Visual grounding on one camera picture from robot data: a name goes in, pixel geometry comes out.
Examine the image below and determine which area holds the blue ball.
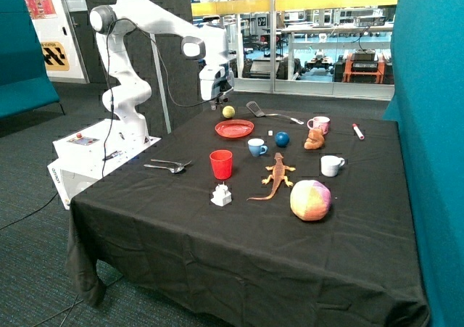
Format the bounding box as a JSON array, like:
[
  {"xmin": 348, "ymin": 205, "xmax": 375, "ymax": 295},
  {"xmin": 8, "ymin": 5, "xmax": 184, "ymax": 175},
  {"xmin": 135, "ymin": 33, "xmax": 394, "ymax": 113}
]
[{"xmin": 274, "ymin": 131, "xmax": 290, "ymax": 148}]

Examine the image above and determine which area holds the black slotted spatula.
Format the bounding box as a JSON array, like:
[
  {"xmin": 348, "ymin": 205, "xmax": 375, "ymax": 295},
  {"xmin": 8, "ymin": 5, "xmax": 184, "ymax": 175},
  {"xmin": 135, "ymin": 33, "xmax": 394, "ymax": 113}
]
[{"xmin": 245, "ymin": 101, "xmax": 305, "ymax": 125}]

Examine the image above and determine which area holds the yellow black sign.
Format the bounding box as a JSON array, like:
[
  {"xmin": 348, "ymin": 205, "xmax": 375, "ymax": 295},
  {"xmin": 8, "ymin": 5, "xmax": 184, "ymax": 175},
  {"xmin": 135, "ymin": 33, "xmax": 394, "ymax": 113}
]
[{"xmin": 41, "ymin": 41, "xmax": 70, "ymax": 72}]

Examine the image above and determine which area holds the orange toy lizard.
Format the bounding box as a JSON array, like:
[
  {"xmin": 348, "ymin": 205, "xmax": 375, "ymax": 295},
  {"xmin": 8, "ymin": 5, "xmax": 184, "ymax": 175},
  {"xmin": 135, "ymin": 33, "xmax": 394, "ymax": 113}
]
[{"xmin": 248, "ymin": 152, "xmax": 296, "ymax": 201}]

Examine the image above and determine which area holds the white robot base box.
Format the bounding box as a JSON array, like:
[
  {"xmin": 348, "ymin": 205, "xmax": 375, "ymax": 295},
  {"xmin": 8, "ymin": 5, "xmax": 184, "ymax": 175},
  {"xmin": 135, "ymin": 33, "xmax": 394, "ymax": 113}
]
[{"xmin": 48, "ymin": 119, "xmax": 160, "ymax": 210}]

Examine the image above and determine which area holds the multicolour plush ball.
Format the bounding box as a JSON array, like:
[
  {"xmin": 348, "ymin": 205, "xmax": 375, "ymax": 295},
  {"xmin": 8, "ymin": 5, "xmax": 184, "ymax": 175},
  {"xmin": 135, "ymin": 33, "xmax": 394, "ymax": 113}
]
[{"xmin": 290, "ymin": 180, "xmax": 331, "ymax": 221}]

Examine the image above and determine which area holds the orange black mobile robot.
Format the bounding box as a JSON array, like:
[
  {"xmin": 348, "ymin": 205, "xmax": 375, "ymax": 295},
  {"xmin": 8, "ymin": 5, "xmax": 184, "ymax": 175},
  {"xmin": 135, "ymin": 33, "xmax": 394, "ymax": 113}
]
[{"xmin": 333, "ymin": 49, "xmax": 394, "ymax": 85}]

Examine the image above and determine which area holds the black tablecloth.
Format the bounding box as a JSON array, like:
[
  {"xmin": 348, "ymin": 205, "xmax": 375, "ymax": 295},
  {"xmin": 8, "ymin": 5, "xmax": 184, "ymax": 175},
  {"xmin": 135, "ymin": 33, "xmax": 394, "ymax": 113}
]
[{"xmin": 66, "ymin": 110, "xmax": 431, "ymax": 326}]

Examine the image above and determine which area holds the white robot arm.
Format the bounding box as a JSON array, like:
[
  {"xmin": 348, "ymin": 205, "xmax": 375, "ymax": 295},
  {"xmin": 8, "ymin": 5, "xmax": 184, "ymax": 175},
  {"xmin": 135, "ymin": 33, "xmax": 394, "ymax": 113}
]
[{"xmin": 90, "ymin": 0, "xmax": 234, "ymax": 145}]

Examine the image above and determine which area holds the white mug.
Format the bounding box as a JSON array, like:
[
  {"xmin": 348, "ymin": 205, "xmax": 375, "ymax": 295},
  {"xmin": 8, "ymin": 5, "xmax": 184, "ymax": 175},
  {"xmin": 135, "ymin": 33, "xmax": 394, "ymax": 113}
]
[{"xmin": 320, "ymin": 155, "xmax": 345, "ymax": 178}]

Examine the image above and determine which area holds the teal sofa bench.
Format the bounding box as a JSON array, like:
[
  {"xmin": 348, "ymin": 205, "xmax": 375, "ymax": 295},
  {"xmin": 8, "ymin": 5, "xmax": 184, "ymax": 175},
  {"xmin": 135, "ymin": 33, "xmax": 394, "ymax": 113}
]
[{"xmin": 1, "ymin": 0, "xmax": 60, "ymax": 118}]

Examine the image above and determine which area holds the metal spoon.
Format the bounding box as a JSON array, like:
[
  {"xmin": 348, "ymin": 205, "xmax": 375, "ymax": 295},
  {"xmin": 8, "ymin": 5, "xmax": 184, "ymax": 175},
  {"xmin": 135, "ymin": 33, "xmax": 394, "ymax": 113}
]
[{"xmin": 144, "ymin": 164, "xmax": 185, "ymax": 174}]

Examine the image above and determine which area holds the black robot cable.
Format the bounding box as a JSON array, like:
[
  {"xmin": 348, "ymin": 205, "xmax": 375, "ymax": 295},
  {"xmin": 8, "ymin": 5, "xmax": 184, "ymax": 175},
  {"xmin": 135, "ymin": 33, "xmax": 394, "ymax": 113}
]
[{"xmin": 101, "ymin": 17, "xmax": 224, "ymax": 178}]

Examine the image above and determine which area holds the yellow tennis ball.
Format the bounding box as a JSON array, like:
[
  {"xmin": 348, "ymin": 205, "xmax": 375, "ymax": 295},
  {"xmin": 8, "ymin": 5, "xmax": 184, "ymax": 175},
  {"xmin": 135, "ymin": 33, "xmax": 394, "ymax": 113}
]
[{"xmin": 222, "ymin": 106, "xmax": 236, "ymax": 119}]

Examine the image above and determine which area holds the brown plush toy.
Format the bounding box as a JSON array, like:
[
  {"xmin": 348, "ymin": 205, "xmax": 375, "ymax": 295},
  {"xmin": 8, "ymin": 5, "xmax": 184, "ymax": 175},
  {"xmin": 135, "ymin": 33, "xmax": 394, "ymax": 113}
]
[{"xmin": 304, "ymin": 128, "xmax": 325, "ymax": 150}]

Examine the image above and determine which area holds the teal partition wall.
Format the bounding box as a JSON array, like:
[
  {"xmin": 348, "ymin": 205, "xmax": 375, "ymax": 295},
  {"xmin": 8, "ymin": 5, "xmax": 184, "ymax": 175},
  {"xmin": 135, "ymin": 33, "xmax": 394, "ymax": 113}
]
[{"xmin": 384, "ymin": 0, "xmax": 463, "ymax": 326}]

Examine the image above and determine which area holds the black floor cable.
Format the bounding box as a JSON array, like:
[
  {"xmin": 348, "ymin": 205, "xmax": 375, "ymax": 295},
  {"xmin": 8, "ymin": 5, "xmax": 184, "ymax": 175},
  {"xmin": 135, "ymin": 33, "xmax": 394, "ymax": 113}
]
[{"xmin": 0, "ymin": 192, "xmax": 59, "ymax": 231}]

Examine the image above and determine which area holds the pink mug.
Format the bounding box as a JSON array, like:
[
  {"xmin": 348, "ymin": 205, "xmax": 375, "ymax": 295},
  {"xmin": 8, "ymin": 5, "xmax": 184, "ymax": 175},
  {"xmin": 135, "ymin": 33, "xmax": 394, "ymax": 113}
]
[{"xmin": 307, "ymin": 116, "xmax": 331, "ymax": 135}]

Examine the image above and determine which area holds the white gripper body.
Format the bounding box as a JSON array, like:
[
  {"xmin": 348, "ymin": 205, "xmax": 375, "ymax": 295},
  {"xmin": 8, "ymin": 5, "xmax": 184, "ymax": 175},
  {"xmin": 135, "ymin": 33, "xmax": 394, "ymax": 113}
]
[{"xmin": 199, "ymin": 62, "xmax": 235, "ymax": 101}]

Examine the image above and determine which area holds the red plastic plate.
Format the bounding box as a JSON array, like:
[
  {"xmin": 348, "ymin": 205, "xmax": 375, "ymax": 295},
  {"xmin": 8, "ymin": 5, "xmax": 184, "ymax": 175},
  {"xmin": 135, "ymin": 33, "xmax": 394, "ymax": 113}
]
[{"xmin": 215, "ymin": 120, "xmax": 254, "ymax": 138}]

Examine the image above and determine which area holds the blue cup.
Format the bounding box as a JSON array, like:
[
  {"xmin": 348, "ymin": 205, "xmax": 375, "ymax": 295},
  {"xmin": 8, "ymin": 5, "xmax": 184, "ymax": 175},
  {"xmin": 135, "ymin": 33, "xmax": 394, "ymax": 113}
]
[{"xmin": 247, "ymin": 138, "xmax": 268, "ymax": 157}]

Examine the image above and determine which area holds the metal fork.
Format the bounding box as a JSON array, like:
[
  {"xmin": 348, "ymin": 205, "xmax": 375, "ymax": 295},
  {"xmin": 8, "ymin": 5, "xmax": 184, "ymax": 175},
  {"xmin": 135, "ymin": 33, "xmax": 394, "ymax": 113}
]
[{"xmin": 150, "ymin": 159, "xmax": 191, "ymax": 167}]

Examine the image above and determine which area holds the red plastic cup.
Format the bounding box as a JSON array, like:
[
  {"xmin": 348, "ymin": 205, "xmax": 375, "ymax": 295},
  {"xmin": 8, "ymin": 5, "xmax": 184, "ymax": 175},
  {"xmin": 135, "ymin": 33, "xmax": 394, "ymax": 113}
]
[{"xmin": 210, "ymin": 149, "xmax": 233, "ymax": 180}]

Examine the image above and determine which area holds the red white marker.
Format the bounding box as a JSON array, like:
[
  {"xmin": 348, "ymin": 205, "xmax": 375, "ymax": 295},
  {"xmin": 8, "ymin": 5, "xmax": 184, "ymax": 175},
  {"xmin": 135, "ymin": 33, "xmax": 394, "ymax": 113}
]
[{"xmin": 352, "ymin": 123, "xmax": 365, "ymax": 140}]

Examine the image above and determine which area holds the white power adapter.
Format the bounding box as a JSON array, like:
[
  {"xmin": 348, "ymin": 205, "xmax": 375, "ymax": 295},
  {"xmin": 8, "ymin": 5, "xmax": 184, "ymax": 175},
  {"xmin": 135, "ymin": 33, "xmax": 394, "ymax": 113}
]
[{"xmin": 210, "ymin": 183, "xmax": 232, "ymax": 207}]

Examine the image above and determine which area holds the black acoustic panel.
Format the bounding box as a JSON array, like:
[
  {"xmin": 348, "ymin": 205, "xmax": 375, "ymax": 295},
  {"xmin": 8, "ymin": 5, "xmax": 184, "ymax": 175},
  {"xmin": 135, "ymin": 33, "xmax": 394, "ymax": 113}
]
[{"xmin": 86, "ymin": 0, "xmax": 202, "ymax": 137}]

